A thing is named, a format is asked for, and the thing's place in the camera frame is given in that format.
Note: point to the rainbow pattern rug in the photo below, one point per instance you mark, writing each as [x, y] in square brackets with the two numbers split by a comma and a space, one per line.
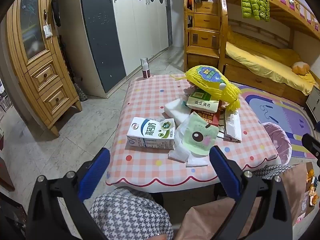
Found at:
[275, 105]

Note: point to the wooden bunk bed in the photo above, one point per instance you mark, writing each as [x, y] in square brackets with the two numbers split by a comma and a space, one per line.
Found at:
[250, 80]

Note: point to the trash bin with pink bag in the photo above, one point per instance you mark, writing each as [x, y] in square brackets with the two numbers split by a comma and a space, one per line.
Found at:
[277, 140]

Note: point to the pink checked tablecloth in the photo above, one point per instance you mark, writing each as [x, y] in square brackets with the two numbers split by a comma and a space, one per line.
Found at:
[150, 97]

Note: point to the brown cardboard box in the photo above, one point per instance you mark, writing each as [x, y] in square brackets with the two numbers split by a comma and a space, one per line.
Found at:
[297, 187]

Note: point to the grey and white wardrobe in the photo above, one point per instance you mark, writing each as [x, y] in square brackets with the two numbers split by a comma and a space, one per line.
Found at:
[140, 30]

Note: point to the red paper box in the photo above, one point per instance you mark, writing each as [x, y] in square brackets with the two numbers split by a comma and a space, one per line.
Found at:
[210, 117]

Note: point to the green beige medicine box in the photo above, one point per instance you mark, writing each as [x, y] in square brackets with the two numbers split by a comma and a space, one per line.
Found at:
[202, 102]

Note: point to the white paper tag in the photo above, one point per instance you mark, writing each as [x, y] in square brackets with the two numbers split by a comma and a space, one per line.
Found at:
[47, 31]

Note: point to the white plastic packet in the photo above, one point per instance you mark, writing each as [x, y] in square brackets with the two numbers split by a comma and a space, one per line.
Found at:
[232, 127]

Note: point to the wooden cabinet with glass door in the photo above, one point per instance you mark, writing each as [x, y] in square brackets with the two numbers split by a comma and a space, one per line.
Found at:
[50, 80]

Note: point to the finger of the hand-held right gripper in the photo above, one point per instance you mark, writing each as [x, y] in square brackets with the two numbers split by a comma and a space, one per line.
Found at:
[310, 142]

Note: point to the green face print packet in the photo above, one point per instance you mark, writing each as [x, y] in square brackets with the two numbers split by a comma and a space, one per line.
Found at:
[197, 135]

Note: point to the white milk carton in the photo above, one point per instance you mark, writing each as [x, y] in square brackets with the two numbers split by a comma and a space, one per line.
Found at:
[147, 132]

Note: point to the dark hanging garment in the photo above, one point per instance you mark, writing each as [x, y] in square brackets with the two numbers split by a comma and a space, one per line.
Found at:
[56, 10]

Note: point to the yellow bed sheet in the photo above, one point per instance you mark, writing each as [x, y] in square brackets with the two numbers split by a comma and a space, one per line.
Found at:
[262, 57]

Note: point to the green cartoon tissue pack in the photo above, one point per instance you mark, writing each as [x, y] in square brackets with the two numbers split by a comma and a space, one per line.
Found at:
[180, 152]

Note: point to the houndstooth trousers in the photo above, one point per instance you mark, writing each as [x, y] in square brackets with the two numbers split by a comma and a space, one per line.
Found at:
[125, 217]

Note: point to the white foam block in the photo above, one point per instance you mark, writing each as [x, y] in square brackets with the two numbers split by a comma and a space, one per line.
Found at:
[175, 110]

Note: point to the green puffer jacket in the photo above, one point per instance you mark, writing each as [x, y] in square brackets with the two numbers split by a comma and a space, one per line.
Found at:
[252, 2]

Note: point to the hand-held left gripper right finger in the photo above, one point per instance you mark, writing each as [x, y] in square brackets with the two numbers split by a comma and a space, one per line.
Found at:
[223, 172]

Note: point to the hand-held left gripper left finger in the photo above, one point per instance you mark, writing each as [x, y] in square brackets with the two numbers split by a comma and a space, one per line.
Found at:
[95, 172]

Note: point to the orange peel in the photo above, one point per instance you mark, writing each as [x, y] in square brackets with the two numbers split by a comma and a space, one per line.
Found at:
[310, 176]
[313, 197]

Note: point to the small spray bottle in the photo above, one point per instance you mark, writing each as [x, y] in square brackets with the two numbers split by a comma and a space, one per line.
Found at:
[145, 71]

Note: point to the wooden stair drawer unit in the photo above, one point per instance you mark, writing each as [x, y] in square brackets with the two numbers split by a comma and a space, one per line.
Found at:
[203, 40]

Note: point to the orange plush toy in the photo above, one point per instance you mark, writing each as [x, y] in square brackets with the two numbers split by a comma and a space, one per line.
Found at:
[301, 67]

